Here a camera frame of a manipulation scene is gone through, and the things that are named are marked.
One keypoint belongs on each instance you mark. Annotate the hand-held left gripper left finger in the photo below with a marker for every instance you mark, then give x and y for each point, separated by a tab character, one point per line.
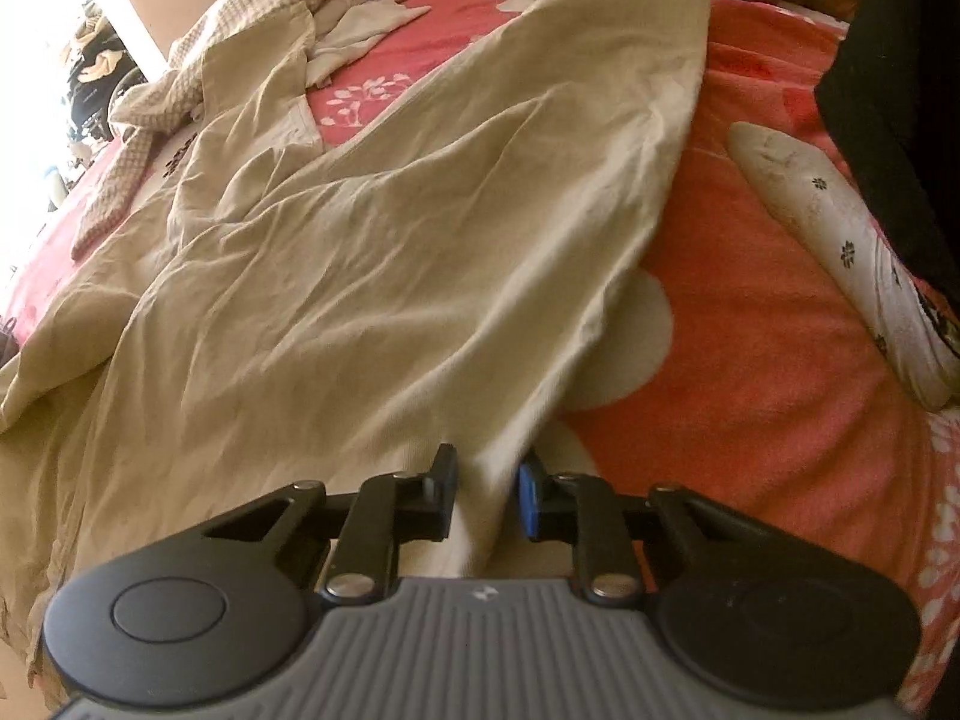
446	491

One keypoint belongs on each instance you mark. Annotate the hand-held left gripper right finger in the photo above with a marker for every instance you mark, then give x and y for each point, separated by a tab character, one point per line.
529	499

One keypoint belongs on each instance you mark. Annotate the beige pants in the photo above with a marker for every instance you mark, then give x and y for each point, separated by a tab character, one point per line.
375	277

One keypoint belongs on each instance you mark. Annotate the black garment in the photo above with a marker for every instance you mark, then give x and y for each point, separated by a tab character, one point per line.
900	90

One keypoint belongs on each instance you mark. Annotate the white floral cloth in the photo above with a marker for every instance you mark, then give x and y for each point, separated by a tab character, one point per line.
825	210

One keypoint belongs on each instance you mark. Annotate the beige checked garment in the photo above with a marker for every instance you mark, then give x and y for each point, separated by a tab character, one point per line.
135	157

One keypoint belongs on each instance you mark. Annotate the wheelchair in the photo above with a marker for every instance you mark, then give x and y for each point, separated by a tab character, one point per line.
101	82

